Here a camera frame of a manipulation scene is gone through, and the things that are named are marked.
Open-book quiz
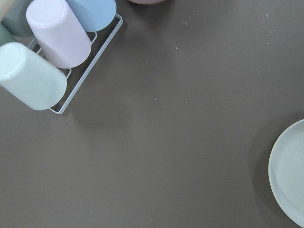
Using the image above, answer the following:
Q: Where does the cream round plate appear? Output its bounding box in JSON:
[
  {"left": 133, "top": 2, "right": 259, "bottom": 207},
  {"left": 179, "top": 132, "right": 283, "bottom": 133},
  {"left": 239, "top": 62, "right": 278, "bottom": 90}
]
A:
[{"left": 268, "top": 120, "right": 304, "bottom": 227}]

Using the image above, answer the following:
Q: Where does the pink bowl with ice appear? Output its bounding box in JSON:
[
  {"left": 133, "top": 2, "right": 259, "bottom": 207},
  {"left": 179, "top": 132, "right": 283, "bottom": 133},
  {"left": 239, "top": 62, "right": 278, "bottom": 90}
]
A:
[{"left": 129, "top": 0, "right": 165, "bottom": 5}]

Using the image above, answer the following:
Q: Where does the blue cup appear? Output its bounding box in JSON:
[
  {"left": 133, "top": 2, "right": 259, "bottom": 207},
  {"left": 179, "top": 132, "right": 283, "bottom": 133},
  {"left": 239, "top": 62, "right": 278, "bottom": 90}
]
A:
[{"left": 67, "top": 0, "right": 117, "bottom": 32}]

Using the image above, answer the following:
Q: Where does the pink lilac cup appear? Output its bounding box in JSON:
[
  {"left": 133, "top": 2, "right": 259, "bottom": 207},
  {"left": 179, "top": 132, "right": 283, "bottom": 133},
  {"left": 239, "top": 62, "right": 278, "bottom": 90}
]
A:
[{"left": 26, "top": 0, "right": 91, "bottom": 68}]

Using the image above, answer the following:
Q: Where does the grey cup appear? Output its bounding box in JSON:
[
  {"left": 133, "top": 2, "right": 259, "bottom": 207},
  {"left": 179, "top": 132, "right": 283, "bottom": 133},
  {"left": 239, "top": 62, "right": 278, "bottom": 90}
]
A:
[{"left": 0, "top": 0, "right": 33, "bottom": 37}]

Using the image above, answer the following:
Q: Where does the white wire cup rack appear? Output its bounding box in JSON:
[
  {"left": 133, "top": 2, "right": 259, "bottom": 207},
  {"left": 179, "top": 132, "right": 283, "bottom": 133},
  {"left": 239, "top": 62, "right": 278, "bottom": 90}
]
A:
[{"left": 27, "top": 13, "right": 124, "bottom": 115}]

